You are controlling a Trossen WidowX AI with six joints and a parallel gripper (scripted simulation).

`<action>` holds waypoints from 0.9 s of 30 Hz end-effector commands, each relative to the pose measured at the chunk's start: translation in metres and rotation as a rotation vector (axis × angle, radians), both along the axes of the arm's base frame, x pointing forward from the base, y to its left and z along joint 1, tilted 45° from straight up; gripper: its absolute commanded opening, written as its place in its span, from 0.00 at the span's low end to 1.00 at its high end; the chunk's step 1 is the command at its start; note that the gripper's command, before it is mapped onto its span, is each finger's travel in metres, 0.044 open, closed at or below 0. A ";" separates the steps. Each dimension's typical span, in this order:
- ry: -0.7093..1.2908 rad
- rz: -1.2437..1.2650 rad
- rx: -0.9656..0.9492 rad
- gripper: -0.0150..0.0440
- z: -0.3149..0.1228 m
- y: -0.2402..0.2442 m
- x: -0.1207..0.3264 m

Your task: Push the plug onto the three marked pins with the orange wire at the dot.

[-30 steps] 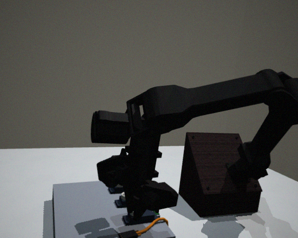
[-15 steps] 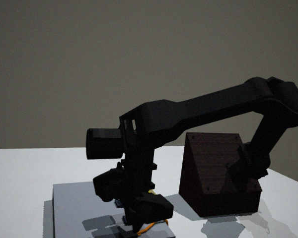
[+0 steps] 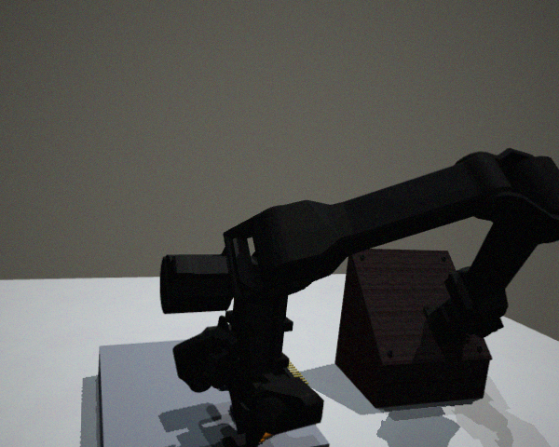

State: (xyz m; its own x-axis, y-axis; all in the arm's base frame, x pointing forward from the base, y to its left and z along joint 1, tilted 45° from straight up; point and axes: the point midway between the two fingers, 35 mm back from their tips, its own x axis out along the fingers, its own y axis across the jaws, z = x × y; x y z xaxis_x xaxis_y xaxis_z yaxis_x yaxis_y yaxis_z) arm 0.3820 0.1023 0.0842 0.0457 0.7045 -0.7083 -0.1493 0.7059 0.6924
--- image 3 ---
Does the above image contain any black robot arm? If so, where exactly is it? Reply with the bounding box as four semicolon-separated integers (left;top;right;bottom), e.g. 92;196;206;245
160;148;559;392

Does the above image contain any black pin header strip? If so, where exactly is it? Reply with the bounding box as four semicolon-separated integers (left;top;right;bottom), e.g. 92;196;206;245
278;368;295;379

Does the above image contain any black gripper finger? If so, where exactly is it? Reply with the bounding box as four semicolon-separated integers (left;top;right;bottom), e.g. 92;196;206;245
226;377;253;434
235;393;266;447

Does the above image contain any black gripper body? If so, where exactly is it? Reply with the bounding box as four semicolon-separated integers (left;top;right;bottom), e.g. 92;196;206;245
225;306;324;435

